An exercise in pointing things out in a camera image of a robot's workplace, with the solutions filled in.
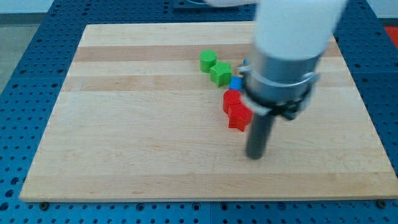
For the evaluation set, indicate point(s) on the green cylinder block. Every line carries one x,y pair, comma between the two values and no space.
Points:
207,60

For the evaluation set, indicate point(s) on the red cylinder block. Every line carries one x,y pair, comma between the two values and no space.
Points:
231,98

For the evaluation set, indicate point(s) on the green star block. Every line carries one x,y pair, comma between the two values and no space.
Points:
221,73

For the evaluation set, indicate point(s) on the silver cylindrical wrist flange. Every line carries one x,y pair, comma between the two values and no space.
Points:
277,86

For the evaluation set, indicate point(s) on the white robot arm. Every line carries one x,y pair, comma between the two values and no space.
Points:
294,29

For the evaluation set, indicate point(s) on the blue block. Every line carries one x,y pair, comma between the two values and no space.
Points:
236,83

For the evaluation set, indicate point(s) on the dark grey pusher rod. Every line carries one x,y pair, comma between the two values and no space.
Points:
259,133

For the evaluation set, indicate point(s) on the wooden board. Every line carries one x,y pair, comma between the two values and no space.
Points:
137,121

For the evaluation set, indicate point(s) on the red star block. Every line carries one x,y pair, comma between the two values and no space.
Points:
239,116

